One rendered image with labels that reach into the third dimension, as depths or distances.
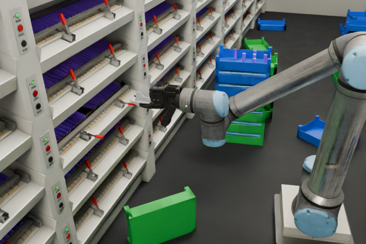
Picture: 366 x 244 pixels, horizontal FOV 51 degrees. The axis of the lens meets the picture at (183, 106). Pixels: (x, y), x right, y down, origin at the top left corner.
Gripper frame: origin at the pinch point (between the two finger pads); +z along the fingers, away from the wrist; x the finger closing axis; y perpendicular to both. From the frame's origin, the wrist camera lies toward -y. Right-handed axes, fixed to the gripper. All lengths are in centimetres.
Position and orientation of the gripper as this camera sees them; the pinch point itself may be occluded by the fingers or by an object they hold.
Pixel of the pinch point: (135, 99)
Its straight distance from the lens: 152.0
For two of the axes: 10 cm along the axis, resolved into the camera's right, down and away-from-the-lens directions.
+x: -3.6, 4.6, -8.1
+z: -9.3, -1.0, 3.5
